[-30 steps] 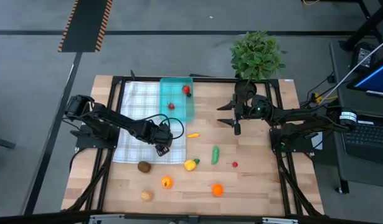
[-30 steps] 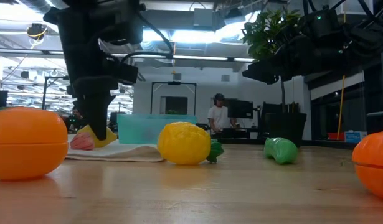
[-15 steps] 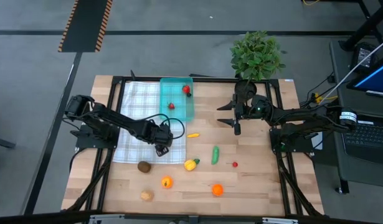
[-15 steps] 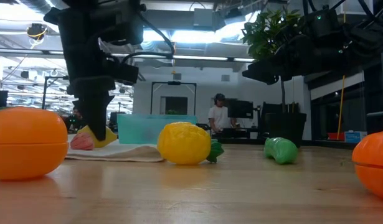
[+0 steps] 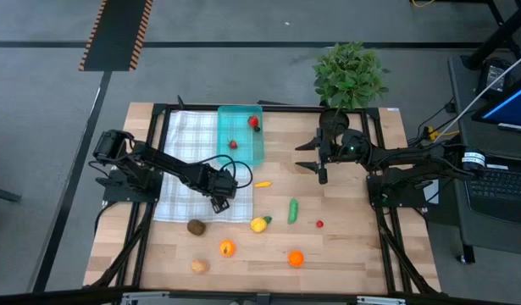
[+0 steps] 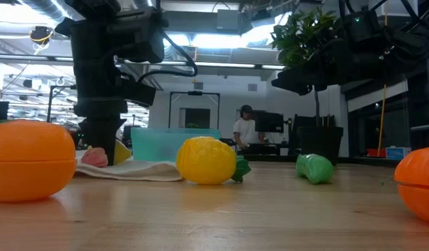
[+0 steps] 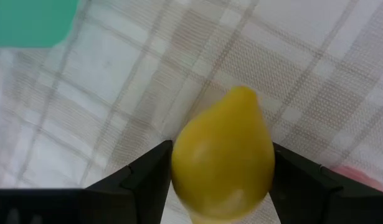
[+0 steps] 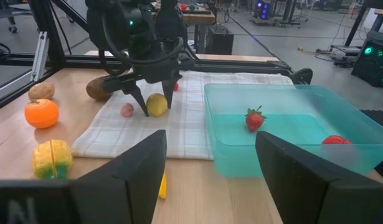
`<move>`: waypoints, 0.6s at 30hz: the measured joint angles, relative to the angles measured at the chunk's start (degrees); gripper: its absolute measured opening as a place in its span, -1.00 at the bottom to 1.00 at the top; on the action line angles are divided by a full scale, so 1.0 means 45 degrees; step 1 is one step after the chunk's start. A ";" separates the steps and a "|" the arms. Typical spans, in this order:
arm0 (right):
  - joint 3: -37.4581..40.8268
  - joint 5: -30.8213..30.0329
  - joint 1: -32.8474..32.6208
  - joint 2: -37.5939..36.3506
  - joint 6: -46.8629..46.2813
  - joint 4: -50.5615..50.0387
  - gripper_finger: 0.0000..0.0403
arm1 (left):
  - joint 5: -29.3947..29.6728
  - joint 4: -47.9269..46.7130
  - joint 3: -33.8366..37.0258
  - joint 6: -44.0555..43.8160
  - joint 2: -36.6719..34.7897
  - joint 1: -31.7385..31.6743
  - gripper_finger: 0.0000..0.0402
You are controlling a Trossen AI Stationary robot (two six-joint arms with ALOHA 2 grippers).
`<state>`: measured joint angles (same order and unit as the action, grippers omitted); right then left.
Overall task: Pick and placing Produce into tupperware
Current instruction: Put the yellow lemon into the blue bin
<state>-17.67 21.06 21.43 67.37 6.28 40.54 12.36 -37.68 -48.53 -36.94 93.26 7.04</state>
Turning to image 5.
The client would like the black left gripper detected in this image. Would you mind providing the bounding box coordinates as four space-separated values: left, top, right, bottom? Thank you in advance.
202 167 240 215

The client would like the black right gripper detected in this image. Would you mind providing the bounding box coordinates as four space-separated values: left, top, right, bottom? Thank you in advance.
294 127 346 186

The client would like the brown toy kiwi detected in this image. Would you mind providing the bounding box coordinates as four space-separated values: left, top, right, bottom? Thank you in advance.
186 219 207 237

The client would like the orange toy persimmon with stem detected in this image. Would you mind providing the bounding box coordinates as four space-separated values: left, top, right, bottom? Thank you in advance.
219 239 236 258

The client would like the green toy cucumber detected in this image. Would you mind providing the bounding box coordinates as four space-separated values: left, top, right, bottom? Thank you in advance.
286 198 300 225

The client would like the tan toy potato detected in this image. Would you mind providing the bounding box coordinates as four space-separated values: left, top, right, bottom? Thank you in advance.
191 258 211 275

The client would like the orange toy tangerine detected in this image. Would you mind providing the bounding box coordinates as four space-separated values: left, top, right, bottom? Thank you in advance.
287 250 306 269

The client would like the teal translucent tupperware container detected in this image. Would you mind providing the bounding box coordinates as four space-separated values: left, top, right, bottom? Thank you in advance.
216 105 265 167

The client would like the white grey checkered cloth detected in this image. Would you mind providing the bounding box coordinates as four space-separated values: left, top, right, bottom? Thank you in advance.
152 110 255 225

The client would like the green plant in black pot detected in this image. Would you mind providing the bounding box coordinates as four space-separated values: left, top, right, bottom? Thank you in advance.
313 41 391 141

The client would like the yellow plug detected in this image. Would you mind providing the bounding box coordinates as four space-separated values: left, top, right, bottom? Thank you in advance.
424 125 460 140

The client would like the black crossbar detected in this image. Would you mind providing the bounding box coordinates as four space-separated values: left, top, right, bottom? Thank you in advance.
0 286 521 305

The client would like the dark laptop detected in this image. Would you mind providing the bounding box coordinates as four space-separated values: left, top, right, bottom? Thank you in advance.
461 163 521 225

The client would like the black power adapter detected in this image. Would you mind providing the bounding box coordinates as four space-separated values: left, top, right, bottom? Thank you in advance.
475 57 515 101

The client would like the black orange-striped floor mat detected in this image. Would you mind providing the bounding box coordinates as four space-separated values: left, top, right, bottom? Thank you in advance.
78 0 154 72

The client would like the monitor with blue screen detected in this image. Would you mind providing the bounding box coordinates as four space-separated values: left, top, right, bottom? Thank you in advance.
471 71 521 135

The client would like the dark metal leg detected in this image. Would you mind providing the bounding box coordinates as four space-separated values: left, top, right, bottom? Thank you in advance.
0 185 23 203

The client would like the black stand leg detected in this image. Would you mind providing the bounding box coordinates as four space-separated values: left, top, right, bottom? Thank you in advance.
461 0 521 71

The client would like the black aluminium table frame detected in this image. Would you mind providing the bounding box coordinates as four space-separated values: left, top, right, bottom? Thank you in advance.
84 101 441 297

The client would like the silver mount bracket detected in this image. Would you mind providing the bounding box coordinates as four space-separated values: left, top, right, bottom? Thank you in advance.
356 295 407 305
120 291 170 305

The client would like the white cable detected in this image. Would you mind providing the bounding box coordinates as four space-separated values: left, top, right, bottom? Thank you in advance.
444 49 521 133

